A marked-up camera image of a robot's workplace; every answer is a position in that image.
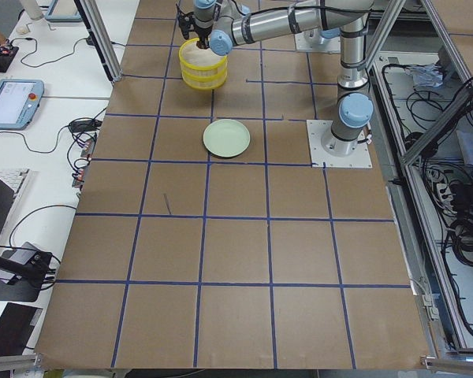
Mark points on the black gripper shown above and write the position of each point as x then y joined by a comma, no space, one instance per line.
202,34

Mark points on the yellow bamboo steamer layer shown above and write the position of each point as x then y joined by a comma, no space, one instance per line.
200,63
204,83

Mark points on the brown half-moon bun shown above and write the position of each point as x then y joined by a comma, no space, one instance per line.
201,45

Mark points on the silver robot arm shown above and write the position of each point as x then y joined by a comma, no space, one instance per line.
222,25

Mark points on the light green round plate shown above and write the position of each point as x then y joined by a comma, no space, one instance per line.
226,138

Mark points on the black power adapter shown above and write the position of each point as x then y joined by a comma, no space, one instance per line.
86,125

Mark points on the white keyboard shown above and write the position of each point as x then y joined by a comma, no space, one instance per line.
17,179

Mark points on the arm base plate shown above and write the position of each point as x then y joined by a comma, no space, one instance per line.
319,41
328,152

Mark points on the aluminium frame post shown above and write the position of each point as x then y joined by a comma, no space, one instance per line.
95,26

